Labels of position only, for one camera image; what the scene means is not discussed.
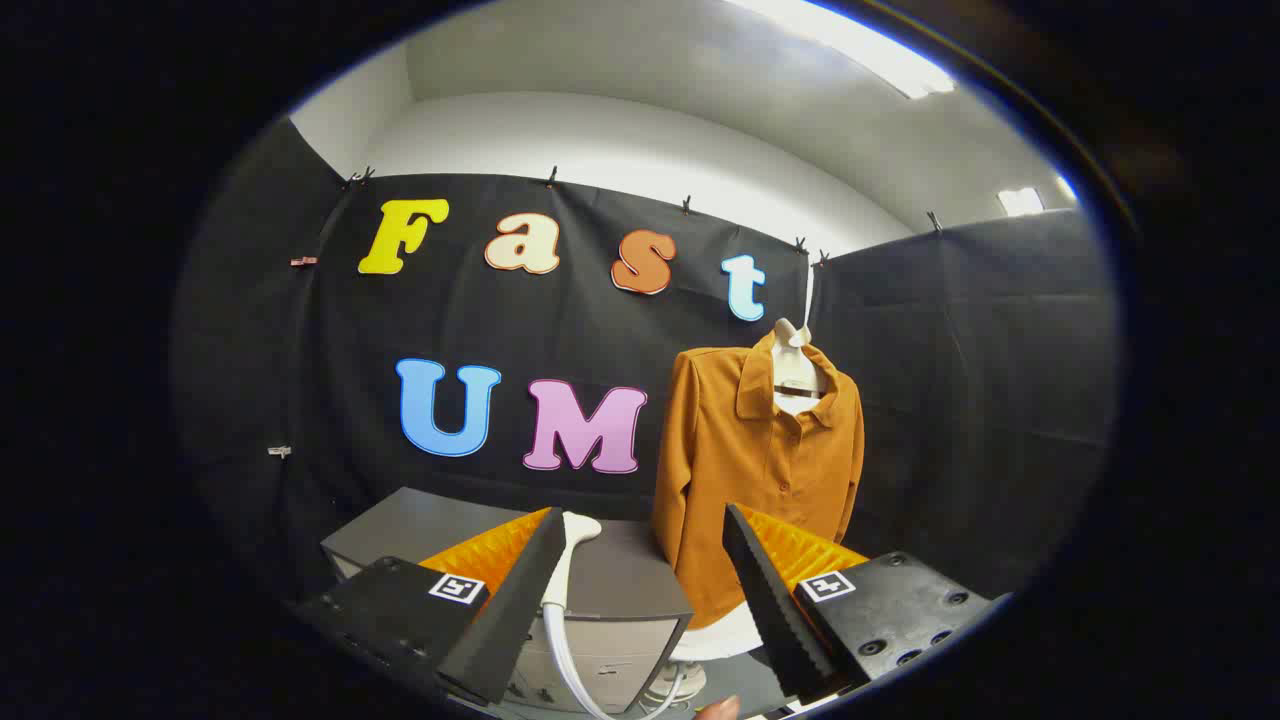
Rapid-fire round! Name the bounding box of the grey cabinet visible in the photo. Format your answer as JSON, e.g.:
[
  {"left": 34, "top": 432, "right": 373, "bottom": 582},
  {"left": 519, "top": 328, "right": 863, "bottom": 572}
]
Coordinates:
[{"left": 320, "top": 487, "right": 694, "bottom": 716}]

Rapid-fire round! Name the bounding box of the long ceiling light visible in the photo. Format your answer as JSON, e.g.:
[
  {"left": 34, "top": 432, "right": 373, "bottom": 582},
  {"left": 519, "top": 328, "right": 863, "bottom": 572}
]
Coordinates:
[{"left": 725, "top": 0, "right": 956, "bottom": 101}]

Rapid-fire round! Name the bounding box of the row of black cloth clips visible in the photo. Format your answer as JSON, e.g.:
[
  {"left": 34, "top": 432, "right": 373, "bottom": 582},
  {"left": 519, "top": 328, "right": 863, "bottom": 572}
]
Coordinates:
[{"left": 345, "top": 165, "right": 943, "bottom": 269}]

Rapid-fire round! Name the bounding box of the white garment steamer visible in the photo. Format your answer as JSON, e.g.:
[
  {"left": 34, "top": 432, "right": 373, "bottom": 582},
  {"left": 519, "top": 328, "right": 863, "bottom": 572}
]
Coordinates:
[{"left": 540, "top": 511, "right": 701, "bottom": 720}]

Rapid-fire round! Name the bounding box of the orange button shirt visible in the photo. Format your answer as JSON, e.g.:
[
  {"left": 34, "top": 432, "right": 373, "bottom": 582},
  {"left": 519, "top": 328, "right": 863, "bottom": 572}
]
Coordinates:
[{"left": 652, "top": 330, "right": 866, "bottom": 631}]

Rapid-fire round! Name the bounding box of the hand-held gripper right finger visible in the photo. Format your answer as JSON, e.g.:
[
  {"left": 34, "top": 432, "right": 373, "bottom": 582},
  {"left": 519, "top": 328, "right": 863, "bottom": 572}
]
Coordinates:
[{"left": 722, "top": 503, "right": 1006, "bottom": 703}]

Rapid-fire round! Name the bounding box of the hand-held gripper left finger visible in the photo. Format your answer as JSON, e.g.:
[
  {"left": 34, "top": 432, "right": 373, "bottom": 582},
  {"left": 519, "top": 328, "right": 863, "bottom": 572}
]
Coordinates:
[{"left": 293, "top": 507, "right": 568, "bottom": 707}]

